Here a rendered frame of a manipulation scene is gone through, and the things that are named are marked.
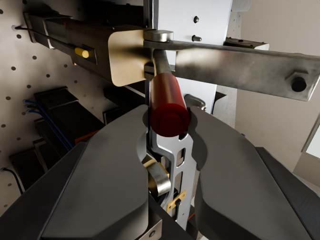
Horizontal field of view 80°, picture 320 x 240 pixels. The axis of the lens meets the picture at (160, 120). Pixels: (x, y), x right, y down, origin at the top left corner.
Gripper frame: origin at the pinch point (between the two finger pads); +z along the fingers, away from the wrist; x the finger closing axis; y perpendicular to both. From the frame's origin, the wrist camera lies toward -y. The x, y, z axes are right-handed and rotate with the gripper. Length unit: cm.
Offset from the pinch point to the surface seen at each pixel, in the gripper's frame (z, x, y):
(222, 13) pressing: 32.6, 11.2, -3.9
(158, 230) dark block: 5.5, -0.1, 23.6
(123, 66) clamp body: 10.9, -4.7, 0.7
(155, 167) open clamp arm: 10.6, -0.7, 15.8
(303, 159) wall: 178, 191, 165
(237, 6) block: 40.4, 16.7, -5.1
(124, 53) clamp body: 11.1, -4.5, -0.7
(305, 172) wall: 178, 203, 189
